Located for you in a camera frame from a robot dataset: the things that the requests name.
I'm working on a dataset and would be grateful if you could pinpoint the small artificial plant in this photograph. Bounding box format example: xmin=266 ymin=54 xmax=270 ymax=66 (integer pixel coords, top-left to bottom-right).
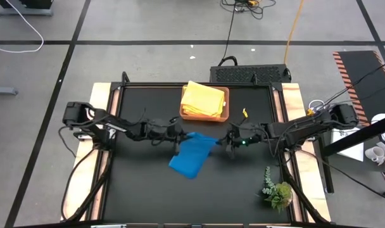
xmin=261 ymin=166 xmax=294 ymax=213

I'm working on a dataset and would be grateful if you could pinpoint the orange plastic bin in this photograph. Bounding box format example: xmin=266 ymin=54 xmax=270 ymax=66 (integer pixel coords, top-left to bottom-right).
xmin=179 ymin=84 xmax=230 ymax=123

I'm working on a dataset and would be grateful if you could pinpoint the grey desk foot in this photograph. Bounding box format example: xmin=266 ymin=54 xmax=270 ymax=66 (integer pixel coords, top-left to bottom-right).
xmin=0 ymin=0 xmax=54 ymax=17

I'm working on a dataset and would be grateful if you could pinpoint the white mug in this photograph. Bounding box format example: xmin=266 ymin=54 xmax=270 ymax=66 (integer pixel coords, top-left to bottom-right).
xmin=364 ymin=145 xmax=385 ymax=165

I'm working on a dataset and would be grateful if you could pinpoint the black diagonal bar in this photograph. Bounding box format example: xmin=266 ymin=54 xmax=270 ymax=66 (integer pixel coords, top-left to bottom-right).
xmin=320 ymin=113 xmax=385 ymax=158

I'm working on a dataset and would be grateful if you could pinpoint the white floor cable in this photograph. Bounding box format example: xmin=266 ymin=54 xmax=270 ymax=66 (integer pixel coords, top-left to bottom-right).
xmin=0 ymin=0 xmax=45 ymax=54

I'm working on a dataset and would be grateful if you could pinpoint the black hanging cable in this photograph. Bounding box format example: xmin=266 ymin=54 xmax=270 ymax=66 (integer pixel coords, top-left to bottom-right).
xmin=222 ymin=0 xmax=237 ymax=61

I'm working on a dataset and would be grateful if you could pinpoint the yellow hanging cable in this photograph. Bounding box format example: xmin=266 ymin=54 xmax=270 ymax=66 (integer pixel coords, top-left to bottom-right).
xmin=283 ymin=0 xmax=305 ymax=66

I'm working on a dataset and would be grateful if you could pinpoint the blue microfiber towel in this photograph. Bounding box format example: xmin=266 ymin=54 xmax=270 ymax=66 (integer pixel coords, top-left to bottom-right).
xmin=168 ymin=131 xmax=220 ymax=181

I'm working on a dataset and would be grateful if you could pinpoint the black computer tower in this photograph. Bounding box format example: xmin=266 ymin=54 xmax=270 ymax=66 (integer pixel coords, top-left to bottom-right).
xmin=210 ymin=63 xmax=292 ymax=84

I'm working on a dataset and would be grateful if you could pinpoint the black cable bundle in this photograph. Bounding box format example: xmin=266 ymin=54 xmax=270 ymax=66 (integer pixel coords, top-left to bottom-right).
xmin=220 ymin=0 xmax=277 ymax=20

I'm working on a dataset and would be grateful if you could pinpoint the hazard-striped black mat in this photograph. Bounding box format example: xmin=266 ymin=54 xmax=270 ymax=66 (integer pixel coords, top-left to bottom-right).
xmin=332 ymin=49 xmax=385 ymax=127

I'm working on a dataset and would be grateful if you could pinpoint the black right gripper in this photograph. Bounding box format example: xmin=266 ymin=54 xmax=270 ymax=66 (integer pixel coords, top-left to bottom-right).
xmin=216 ymin=122 xmax=268 ymax=148

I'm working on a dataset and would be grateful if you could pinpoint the grey floor bar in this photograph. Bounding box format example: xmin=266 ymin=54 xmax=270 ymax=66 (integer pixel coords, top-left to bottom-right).
xmin=0 ymin=85 xmax=19 ymax=96

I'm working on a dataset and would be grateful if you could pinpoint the white round plate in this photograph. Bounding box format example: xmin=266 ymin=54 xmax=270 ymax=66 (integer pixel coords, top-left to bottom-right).
xmin=369 ymin=113 xmax=385 ymax=144

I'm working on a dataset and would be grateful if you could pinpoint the black table frame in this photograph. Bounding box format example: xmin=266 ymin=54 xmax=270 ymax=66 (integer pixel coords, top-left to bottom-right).
xmin=61 ymin=71 xmax=334 ymax=228

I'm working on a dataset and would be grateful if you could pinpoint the light wooden side board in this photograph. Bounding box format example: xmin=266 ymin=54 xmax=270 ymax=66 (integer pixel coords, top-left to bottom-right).
xmin=61 ymin=82 xmax=120 ymax=221
xmin=273 ymin=82 xmax=332 ymax=222

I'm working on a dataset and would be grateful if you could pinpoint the white paper box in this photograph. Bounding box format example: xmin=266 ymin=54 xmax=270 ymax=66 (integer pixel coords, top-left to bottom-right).
xmin=330 ymin=126 xmax=365 ymax=163

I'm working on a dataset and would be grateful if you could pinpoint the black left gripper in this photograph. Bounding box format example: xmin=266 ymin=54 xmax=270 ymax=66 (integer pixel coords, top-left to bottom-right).
xmin=144 ymin=118 xmax=193 ymax=143

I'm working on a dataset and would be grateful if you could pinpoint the orange microfiber towel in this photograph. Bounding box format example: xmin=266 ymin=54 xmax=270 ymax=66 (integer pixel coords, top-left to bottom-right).
xmin=180 ymin=80 xmax=227 ymax=117

